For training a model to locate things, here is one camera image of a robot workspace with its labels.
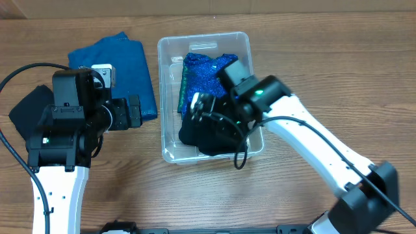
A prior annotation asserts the black cloth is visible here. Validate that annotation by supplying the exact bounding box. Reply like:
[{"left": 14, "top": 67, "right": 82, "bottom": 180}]
[
  {"left": 198, "top": 118, "right": 249, "bottom": 156},
  {"left": 179, "top": 111, "right": 201, "bottom": 147},
  {"left": 8, "top": 85, "right": 54, "bottom": 140}
]

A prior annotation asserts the blue green sequin cloth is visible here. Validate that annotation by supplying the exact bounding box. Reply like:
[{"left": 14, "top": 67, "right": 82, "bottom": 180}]
[{"left": 177, "top": 53, "right": 238, "bottom": 117}]

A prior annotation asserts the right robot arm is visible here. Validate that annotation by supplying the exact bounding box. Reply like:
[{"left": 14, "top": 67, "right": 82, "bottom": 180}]
[{"left": 188, "top": 60, "right": 400, "bottom": 233}]

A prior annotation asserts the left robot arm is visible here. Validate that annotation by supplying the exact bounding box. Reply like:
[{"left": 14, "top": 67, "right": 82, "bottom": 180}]
[{"left": 26, "top": 64, "right": 142, "bottom": 233}]

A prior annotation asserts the folded blue denim cloth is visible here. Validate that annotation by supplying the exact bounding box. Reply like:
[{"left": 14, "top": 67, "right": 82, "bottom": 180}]
[{"left": 68, "top": 32, "right": 157, "bottom": 128}]

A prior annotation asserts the clear plastic storage bin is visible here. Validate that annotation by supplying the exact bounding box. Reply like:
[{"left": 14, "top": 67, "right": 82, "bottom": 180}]
[{"left": 158, "top": 31, "right": 254, "bottom": 164}]

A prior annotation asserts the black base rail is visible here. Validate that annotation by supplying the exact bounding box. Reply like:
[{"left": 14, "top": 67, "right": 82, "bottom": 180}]
[{"left": 77, "top": 220, "right": 368, "bottom": 234}]

